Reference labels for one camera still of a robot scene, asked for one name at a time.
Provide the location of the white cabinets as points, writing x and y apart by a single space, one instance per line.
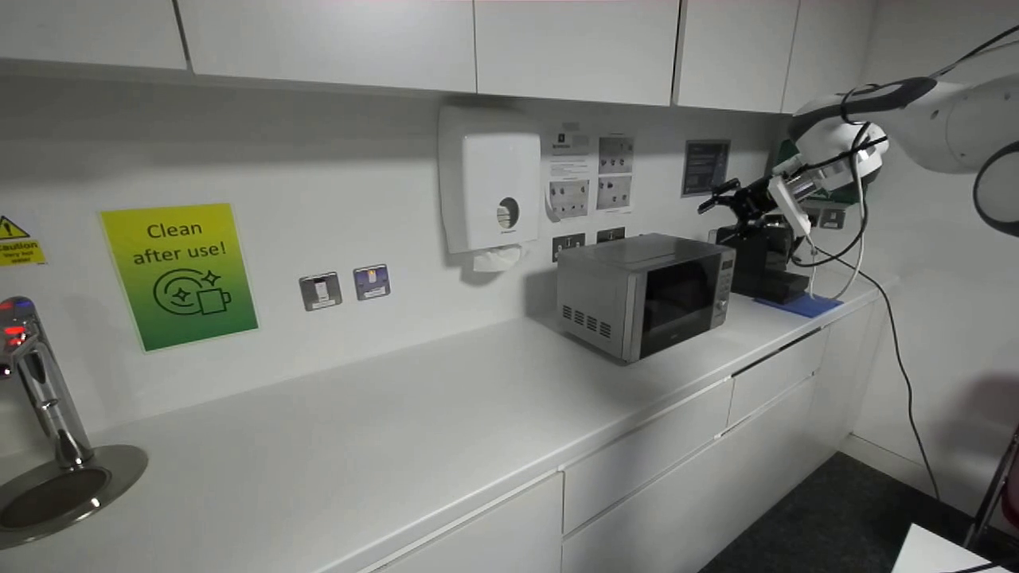
676 489
737 56

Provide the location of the black coffee machine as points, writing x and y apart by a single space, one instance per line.
761 263

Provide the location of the white lower cabinets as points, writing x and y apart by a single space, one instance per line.
676 489

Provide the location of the green clean after use sign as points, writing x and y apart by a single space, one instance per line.
181 273

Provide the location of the yellow warning sticker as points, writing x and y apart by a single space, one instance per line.
18 247

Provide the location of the blue mat under coffee machine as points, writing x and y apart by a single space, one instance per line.
805 308

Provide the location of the steel wall switch plate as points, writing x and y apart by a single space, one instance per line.
321 291

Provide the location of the white upper cabinets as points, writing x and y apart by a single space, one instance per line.
737 56

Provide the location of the white instruction poster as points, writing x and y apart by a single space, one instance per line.
586 174

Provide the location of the black double socket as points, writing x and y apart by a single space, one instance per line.
611 232
566 243

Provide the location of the steel wall socket plate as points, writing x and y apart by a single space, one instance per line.
371 281

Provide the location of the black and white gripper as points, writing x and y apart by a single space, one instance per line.
827 157

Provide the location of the chrome hot water tap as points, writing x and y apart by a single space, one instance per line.
77 477

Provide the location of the white paper towel dispenser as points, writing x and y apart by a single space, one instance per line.
488 185

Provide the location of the silver microwave oven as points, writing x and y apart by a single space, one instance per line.
645 294

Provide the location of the black double socket right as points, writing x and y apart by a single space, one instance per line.
611 232

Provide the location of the black double socket left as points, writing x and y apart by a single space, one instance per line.
566 243

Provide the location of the dark framed wall notice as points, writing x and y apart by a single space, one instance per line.
706 166

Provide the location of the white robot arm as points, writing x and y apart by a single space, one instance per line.
941 126

